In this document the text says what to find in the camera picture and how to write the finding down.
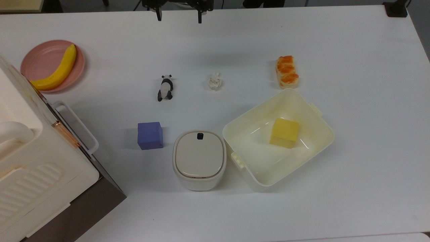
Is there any wooden furniture top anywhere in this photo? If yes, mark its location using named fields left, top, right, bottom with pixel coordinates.
left=0, top=0, right=45, bottom=14

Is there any white lidded trash can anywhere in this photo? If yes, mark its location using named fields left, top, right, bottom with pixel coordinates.
left=173, top=130, right=227, bottom=192

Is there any cream storage box with handle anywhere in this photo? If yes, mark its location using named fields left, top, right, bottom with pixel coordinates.
left=0, top=55, right=100, bottom=242

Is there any cream plastic basket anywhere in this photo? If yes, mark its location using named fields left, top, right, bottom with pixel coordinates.
left=222, top=88, right=335, bottom=193

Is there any yellow foam block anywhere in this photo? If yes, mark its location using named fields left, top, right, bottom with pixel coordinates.
left=269, top=117, right=300, bottom=149

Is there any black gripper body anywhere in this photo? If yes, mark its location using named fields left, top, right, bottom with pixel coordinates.
left=141, top=0, right=214, bottom=12

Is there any dark brown wooden box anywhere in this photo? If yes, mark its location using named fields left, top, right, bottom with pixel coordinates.
left=20, top=88, right=127, bottom=242

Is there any panda figurine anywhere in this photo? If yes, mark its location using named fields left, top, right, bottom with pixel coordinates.
left=157, top=74, right=174, bottom=102

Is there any purple cube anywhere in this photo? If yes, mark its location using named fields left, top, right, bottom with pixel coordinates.
left=137, top=122, right=164, bottom=150

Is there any black clamp block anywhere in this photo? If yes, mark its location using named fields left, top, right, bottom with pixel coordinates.
left=382, top=1, right=409, bottom=18

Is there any yellow banana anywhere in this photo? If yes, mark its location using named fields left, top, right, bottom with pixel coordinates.
left=30, top=44, right=77, bottom=91

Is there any white drawer handle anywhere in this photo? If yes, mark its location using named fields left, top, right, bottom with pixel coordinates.
left=51, top=101, right=100, bottom=155

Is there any copper latch strap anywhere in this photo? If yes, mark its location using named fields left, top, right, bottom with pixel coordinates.
left=51, top=121, right=82, bottom=149

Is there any orange glazed bread loaf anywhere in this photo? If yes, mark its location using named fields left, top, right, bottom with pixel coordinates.
left=275, top=55, right=300, bottom=89

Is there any small white figurine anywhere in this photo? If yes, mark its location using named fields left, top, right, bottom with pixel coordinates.
left=207, top=72, right=223, bottom=91

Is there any pink plate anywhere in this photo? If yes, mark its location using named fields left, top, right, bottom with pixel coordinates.
left=20, top=40, right=86, bottom=93

